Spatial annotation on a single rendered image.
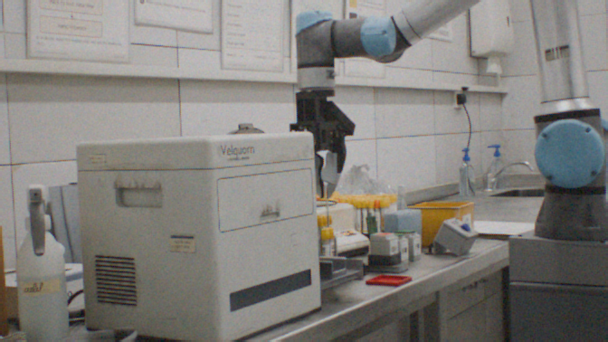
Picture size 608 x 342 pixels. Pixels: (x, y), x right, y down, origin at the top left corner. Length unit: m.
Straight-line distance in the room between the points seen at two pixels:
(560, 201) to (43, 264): 0.93
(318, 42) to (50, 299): 0.71
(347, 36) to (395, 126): 1.53
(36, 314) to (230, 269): 0.28
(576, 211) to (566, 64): 0.29
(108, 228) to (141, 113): 0.73
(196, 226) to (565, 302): 0.74
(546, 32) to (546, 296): 0.49
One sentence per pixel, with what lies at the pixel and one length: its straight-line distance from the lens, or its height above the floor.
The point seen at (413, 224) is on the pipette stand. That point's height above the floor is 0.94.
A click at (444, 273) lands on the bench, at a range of 1.78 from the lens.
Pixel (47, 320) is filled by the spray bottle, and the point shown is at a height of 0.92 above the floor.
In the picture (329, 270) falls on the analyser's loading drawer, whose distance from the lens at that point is 1.48.
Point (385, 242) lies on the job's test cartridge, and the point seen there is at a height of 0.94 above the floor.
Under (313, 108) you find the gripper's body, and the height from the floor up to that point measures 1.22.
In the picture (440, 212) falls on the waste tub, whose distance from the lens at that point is 2.08.
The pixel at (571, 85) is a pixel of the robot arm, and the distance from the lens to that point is 1.50.
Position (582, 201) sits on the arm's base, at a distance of 1.63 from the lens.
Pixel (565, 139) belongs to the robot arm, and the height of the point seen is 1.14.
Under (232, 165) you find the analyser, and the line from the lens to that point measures 1.21.
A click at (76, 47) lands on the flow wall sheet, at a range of 1.86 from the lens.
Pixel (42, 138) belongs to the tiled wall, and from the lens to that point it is 1.79.
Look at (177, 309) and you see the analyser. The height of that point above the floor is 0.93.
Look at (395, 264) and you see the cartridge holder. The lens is 1.77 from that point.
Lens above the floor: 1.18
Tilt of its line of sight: 3 degrees down
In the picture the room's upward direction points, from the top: 2 degrees counter-clockwise
